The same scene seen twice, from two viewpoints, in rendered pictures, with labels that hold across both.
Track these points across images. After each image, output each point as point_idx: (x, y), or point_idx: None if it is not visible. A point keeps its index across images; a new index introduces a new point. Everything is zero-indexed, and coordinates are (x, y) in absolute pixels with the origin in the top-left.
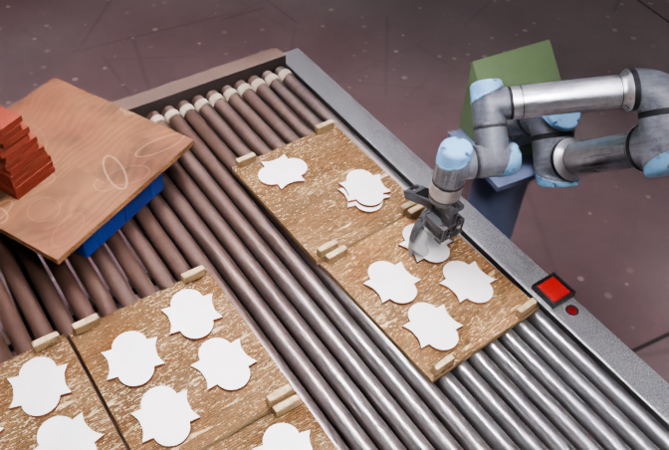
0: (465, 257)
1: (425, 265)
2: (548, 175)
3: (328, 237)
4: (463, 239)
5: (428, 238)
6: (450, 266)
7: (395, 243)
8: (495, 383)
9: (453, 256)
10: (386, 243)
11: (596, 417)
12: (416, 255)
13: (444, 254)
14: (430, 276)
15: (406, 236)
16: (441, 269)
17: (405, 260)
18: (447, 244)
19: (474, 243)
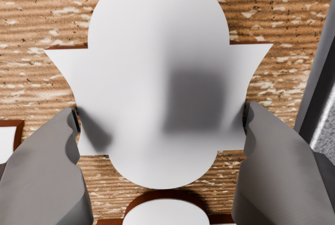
0: (230, 192)
1: (104, 162)
2: None
3: None
4: (295, 123)
5: (186, 96)
6: (162, 209)
7: (49, 24)
8: None
9: (205, 176)
10: None
11: None
12: (87, 135)
13: (180, 174)
14: (93, 193)
15: (105, 32)
16: (139, 190)
17: (48, 116)
18: (223, 149)
19: (307, 133)
